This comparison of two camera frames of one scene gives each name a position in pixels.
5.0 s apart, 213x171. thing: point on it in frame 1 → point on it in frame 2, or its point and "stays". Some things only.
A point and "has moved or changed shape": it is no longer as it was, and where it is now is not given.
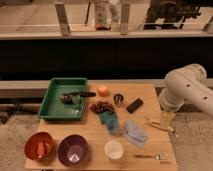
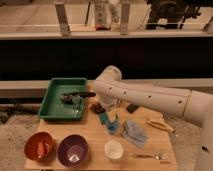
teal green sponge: (107, 116) has moved or changed shape
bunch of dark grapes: (102, 106) stays
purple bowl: (73, 150) stays
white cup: (113, 150) stays
